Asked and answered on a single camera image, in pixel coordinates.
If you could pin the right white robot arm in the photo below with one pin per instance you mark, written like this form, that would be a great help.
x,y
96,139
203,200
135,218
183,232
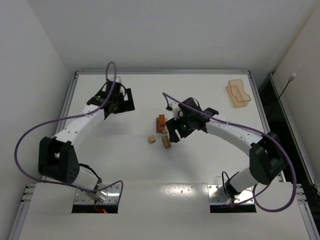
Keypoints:
x,y
265,160

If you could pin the metal base plate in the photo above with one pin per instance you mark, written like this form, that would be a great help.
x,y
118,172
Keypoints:
x,y
217,196
108,196

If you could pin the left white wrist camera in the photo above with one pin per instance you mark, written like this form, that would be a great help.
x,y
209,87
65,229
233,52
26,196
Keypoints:
x,y
118,79

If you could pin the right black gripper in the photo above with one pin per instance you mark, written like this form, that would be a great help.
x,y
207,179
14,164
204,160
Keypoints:
x,y
176,128

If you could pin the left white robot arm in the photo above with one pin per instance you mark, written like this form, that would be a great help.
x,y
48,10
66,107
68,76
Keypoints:
x,y
57,158

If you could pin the dark-topped wood block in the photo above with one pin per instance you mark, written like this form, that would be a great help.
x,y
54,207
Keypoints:
x,y
166,142

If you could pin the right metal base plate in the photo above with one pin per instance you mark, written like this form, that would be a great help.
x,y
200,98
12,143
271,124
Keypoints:
x,y
217,196

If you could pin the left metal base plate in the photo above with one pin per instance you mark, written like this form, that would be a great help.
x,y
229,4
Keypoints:
x,y
108,196

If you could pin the small plain wood cube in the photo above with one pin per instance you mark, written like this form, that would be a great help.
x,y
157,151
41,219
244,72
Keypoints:
x,y
151,139

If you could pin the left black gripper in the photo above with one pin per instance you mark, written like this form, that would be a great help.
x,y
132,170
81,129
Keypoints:
x,y
123,101

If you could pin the clear orange plastic box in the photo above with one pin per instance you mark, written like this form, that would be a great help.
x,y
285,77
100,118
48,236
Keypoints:
x,y
237,94

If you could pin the light wood long block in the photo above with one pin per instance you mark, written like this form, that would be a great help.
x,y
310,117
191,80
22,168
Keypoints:
x,y
164,130

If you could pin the red-brown long block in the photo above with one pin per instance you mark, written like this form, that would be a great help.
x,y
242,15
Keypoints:
x,y
158,130

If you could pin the red-brown arch block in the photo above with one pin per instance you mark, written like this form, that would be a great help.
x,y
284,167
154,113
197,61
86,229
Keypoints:
x,y
161,122

